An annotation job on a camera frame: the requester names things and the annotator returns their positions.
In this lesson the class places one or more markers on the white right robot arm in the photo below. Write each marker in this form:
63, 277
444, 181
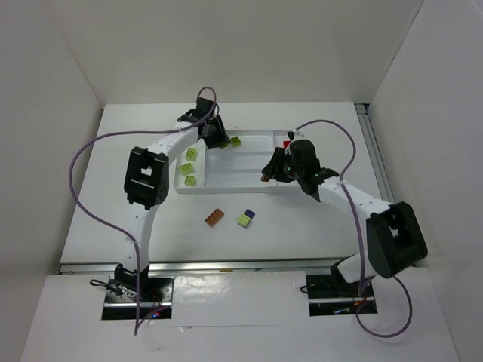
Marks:
389, 235

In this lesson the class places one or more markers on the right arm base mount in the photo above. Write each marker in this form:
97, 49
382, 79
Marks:
328, 298

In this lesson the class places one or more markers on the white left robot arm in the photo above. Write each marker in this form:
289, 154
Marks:
147, 185

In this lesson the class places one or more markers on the purple lego plate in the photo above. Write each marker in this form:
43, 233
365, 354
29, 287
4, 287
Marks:
249, 213

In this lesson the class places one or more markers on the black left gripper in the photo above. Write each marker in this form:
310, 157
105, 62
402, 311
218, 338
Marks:
218, 136

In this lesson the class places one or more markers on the white compartment sorting tray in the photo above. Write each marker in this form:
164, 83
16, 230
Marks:
234, 169

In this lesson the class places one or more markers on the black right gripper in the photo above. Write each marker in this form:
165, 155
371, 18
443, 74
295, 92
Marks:
275, 167

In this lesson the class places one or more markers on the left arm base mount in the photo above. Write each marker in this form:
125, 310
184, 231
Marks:
120, 302

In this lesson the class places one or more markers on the curved green lego brick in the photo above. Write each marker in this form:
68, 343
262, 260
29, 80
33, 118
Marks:
186, 169

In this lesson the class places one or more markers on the green square lego brick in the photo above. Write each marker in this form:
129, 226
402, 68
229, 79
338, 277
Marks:
235, 142

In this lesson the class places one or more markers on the aluminium rail right side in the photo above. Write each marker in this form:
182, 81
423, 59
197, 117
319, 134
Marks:
375, 155

